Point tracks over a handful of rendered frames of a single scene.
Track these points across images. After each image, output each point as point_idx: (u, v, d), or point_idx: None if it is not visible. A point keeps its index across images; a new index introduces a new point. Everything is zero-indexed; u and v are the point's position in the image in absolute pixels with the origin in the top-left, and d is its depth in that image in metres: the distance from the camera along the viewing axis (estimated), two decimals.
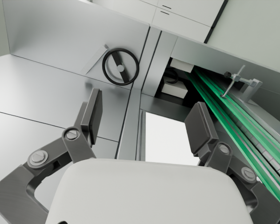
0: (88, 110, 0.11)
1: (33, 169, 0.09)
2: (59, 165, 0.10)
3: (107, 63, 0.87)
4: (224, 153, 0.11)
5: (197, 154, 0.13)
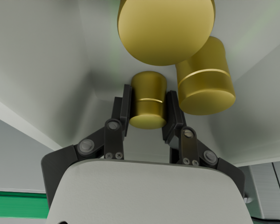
0: (124, 104, 0.12)
1: (83, 155, 0.10)
2: (100, 154, 0.11)
3: None
4: (189, 137, 0.11)
5: (168, 141, 0.13)
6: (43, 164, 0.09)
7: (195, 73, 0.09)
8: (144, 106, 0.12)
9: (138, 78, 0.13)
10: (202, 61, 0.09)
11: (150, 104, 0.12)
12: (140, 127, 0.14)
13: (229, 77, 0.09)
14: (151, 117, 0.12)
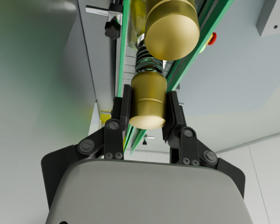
0: (124, 104, 0.12)
1: (83, 155, 0.10)
2: (100, 154, 0.11)
3: None
4: (189, 137, 0.11)
5: (168, 141, 0.13)
6: (43, 164, 0.09)
7: None
8: (144, 106, 0.12)
9: (138, 78, 0.13)
10: None
11: (150, 104, 0.12)
12: (140, 127, 0.14)
13: None
14: (151, 117, 0.12)
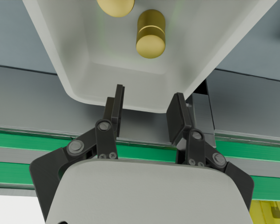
0: (116, 104, 0.11)
1: (72, 156, 0.09)
2: (91, 154, 0.11)
3: None
4: (198, 139, 0.11)
5: (175, 142, 0.13)
6: (32, 170, 0.09)
7: (143, 28, 0.17)
8: None
9: None
10: (147, 22, 0.17)
11: None
12: None
13: (161, 30, 0.16)
14: None
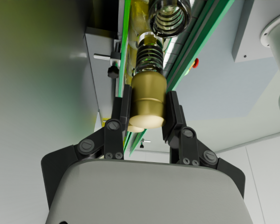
0: (124, 104, 0.12)
1: (83, 155, 0.10)
2: (100, 154, 0.11)
3: None
4: (189, 137, 0.11)
5: (168, 141, 0.13)
6: (43, 164, 0.09)
7: (137, 100, 0.13)
8: None
9: None
10: (143, 91, 0.13)
11: None
12: (130, 131, 0.26)
13: (161, 103, 0.12)
14: (135, 126, 0.24)
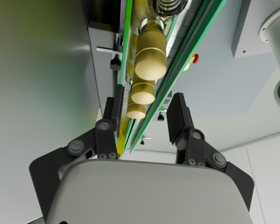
0: (116, 104, 0.11)
1: (72, 156, 0.09)
2: (91, 154, 0.11)
3: None
4: (198, 139, 0.11)
5: (175, 142, 0.13)
6: (31, 170, 0.09)
7: (142, 50, 0.15)
8: (134, 106, 0.25)
9: (131, 92, 0.26)
10: (147, 43, 0.15)
11: (136, 106, 0.25)
12: (132, 117, 0.27)
13: (162, 52, 0.15)
14: (137, 112, 0.25)
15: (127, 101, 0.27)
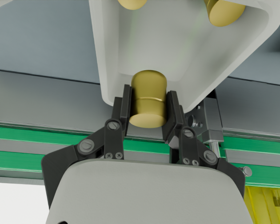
0: (124, 104, 0.12)
1: (83, 155, 0.10)
2: (100, 154, 0.11)
3: None
4: (189, 137, 0.11)
5: (168, 141, 0.13)
6: (43, 164, 0.09)
7: None
8: None
9: None
10: None
11: None
12: None
13: None
14: None
15: None
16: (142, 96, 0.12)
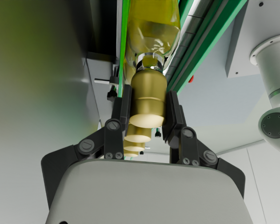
0: (124, 104, 0.12)
1: (83, 155, 0.10)
2: (100, 154, 0.11)
3: None
4: (189, 137, 0.11)
5: (168, 141, 0.13)
6: (43, 164, 0.09)
7: (130, 123, 0.18)
8: None
9: None
10: None
11: None
12: (126, 156, 0.29)
13: None
14: (130, 154, 0.27)
15: None
16: (142, 96, 0.12)
